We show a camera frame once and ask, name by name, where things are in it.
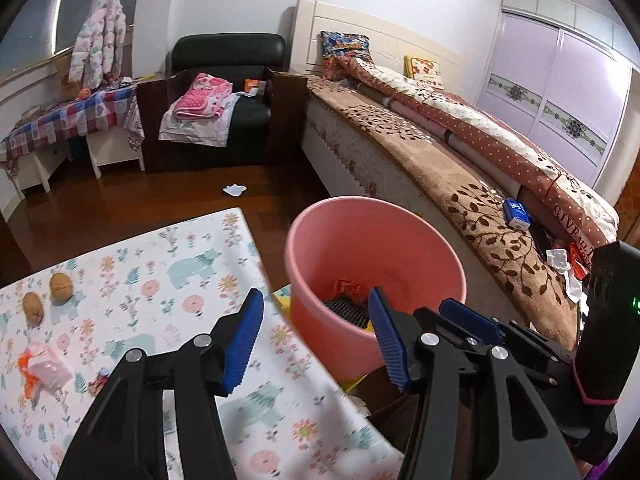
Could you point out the clear red printed plastic wrapper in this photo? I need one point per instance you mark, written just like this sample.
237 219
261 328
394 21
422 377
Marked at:
50 372

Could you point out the small orange wrapper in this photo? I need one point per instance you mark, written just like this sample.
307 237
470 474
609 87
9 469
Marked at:
26 367

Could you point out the pink white padded jacket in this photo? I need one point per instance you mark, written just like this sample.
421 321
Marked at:
97 35

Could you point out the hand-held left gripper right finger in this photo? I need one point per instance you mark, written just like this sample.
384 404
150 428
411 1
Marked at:
390 345

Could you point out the flat black device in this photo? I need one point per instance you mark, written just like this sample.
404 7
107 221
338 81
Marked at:
539 237

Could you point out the colourful printed pillow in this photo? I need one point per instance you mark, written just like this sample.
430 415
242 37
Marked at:
345 50

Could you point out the white stool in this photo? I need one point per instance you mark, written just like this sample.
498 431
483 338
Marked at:
35 165
115 150

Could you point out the pink folded clothes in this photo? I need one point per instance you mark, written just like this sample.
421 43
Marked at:
202 97

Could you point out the small dark candy wrapper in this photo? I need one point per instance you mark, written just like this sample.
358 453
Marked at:
100 381

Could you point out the blue tissue pack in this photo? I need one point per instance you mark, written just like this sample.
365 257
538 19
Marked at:
515 212

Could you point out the yellow floral pillow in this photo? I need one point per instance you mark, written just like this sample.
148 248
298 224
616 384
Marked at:
425 70

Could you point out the white crumpled tissue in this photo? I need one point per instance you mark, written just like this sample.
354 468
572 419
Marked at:
557 258

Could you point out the light folded cloth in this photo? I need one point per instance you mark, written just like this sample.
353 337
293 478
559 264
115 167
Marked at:
200 132

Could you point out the plaid covered side table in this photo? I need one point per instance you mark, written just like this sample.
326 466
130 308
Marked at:
65 115

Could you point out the bed with brown blanket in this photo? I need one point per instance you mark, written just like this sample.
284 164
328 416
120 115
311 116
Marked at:
450 170

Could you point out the floral tablecloth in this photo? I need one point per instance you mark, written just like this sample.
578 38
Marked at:
150 270

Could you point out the white bed frame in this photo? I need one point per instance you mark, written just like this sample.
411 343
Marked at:
310 20

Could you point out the small orange box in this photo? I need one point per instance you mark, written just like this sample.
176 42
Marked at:
252 85

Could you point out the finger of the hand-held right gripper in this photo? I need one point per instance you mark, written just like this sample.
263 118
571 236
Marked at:
470 316
537 377

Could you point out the lilac sliding door wardrobe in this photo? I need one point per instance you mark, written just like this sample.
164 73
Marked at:
550 70

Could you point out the red packet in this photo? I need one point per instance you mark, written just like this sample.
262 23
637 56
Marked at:
580 260

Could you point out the red polka dot quilt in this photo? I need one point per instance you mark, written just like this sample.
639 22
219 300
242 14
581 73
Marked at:
500 130

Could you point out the window with grey blind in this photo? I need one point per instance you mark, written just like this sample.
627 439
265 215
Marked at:
30 20

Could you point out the pink plastic bin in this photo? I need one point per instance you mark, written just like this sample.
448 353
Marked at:
320 300

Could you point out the black foam fruit net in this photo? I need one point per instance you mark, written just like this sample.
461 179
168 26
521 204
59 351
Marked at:
347 310

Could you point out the white paper scrap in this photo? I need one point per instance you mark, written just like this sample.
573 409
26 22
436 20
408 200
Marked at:
234 190

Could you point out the walnut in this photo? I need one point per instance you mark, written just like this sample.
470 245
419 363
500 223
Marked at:
61 287
34 307

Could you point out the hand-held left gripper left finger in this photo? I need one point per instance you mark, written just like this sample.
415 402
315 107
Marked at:
245 345

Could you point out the red snack wrapper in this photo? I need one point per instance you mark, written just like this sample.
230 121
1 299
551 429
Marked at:
350 290

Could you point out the black leather armchair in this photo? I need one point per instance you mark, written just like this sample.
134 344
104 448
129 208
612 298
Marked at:
225 52

